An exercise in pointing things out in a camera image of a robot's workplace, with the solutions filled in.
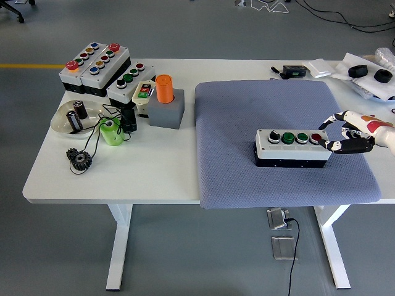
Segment five-button box with mushroom button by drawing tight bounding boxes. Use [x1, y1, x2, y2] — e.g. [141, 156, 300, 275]
[58, 42, 107, 95]
[80, 43, 132, 98]

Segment white paper sheet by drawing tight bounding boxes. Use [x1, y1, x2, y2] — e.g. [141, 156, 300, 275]
[335, 52, 395, 102]

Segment grey block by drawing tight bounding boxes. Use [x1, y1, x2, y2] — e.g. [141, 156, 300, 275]
[147, 88, 185, 130]

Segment bubble wrap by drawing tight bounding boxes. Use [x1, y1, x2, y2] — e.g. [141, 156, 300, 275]
[375, 47, 395, 69]

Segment green plastic cylinder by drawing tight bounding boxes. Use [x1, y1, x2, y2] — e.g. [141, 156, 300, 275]
[98, 117, 126, 147]

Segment white table leg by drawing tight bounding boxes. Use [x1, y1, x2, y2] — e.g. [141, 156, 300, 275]
[314, 205, 352, 290]
[106, 203, 133, 291]

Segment large dark metal gear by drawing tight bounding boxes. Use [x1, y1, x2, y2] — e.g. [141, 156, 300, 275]
[70, 151, 93, 171]

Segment clear oval dish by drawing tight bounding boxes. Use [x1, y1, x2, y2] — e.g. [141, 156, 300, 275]
[50, 99, 107, 140]

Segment brown capacitor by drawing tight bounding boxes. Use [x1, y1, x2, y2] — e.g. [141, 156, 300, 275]
[72, 100, 89, 120]
[65, 110, 83, 132]

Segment white floor cable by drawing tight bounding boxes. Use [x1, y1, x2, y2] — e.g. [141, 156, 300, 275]
[249, 0, 290, 14]

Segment long black floor cable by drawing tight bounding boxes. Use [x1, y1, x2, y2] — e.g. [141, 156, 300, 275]
[294, 0, 395, 33]

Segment open metal floor socket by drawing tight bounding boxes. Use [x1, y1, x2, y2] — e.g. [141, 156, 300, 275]
[267, 208, 293, 231]

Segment black rubber ring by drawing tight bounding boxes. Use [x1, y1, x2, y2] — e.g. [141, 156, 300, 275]
[373, 69, 394, 84]
[347, 64, 370, 78]

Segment orange cylinder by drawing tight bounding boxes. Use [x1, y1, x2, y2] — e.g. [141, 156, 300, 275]
[154, 73, 175, 104]

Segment four-control white black button box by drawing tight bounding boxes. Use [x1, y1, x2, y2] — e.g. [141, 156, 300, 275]
[106, 62, 157, 109]
[254, 128, 333, 169]

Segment grey-blue textured mat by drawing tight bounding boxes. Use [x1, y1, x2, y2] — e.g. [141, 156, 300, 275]
[194, 79, 382, 210]

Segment black floor power cable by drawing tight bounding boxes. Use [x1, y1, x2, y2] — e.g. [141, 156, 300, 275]
[285, 217, 301, 296]

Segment thin black wire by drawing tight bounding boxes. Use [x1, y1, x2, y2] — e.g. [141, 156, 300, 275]
[68, 104, 137, 176]

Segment black electronic module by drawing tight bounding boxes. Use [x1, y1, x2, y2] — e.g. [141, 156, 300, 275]
[282, 64, 308, 78]

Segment white switch plate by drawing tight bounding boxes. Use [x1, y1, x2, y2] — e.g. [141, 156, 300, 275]
[301, 58, 333, 78]

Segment black office chair base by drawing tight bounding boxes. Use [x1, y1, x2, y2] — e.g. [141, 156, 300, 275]
[0, 0, 36, 24]

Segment cream red-green switch box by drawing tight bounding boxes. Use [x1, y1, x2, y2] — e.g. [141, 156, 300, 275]
[131, 80, 155, 118]

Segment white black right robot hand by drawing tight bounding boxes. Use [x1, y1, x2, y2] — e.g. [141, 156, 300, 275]
[317, 110, 395, 155]

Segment closed metal floor plate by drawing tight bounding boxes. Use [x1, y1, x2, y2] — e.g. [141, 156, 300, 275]
[270, 236, 299, 261]

